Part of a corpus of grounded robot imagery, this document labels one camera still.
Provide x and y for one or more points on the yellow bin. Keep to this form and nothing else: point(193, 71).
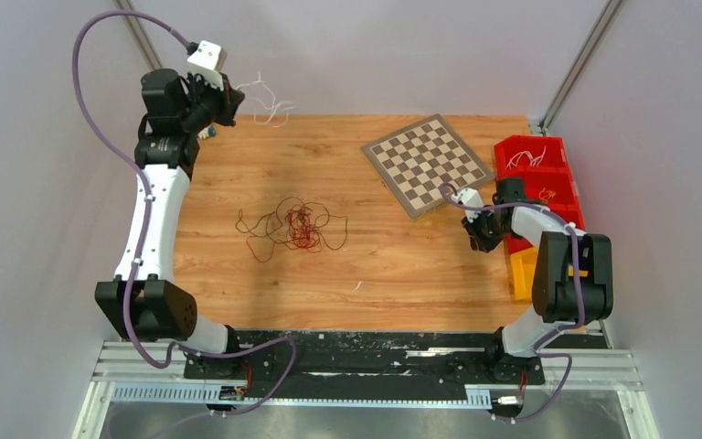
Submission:
point(522, 270)

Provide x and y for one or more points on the white toy block car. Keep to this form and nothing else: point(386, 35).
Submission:
point(208, 132)

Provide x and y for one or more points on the checkered chessboard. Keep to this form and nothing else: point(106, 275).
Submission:
point(414, 160)

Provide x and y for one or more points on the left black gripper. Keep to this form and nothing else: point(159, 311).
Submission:
point(229, 98)

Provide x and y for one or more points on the red bin far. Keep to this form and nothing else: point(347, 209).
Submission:
point(519, 152)

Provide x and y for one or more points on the red bin near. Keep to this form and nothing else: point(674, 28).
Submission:
point(569, 215)

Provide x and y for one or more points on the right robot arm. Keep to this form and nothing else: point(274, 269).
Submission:
point(572, 283)

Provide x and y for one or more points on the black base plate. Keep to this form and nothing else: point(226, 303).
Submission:
point(341, 365)

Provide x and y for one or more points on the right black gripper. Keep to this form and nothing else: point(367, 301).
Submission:
point(477, 242)

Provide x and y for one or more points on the red bin middle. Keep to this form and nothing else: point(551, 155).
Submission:
point(552, 187)

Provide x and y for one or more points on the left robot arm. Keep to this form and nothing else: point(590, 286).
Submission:
point(142, 301)

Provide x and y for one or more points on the red bin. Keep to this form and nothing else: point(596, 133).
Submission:
point(519, 152)
point(552, 187)
point(569, 215)

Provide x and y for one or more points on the aluminium frame rail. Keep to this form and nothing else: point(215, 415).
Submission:
point(590, 391)

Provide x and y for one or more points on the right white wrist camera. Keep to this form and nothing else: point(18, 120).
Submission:
point(469, 199)

